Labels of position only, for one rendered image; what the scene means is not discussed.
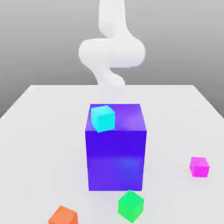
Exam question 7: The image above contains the small magenta cube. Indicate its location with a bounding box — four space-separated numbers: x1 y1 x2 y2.
189 156 210 178

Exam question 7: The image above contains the small green cube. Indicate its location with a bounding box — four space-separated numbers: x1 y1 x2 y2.
118 190 144 224

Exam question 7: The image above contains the small cyan cube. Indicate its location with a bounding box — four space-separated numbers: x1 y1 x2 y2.
90 105 116 133

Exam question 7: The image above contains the small orange cube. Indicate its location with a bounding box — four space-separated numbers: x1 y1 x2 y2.
48 205 78 224

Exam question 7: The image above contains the large purple box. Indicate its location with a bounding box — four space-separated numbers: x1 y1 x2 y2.
84 103 147 192

